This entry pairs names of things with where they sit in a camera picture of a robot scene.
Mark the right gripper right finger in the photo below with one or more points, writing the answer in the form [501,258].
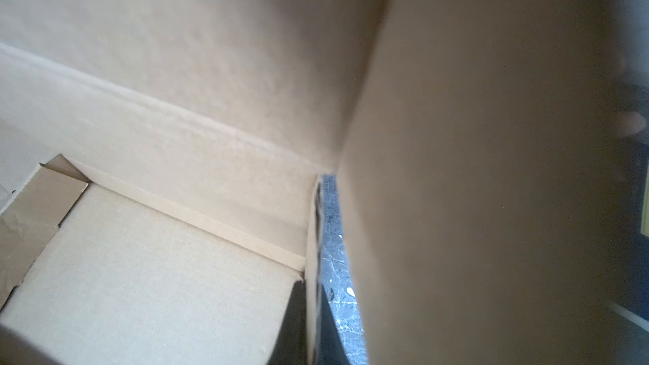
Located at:
[331,349]

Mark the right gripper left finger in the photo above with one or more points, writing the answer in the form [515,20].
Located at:
[291,343]

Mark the brown cardboard box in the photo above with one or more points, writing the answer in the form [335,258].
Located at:
[470,140]

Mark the dark blue book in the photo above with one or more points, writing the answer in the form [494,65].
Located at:
[630,252]

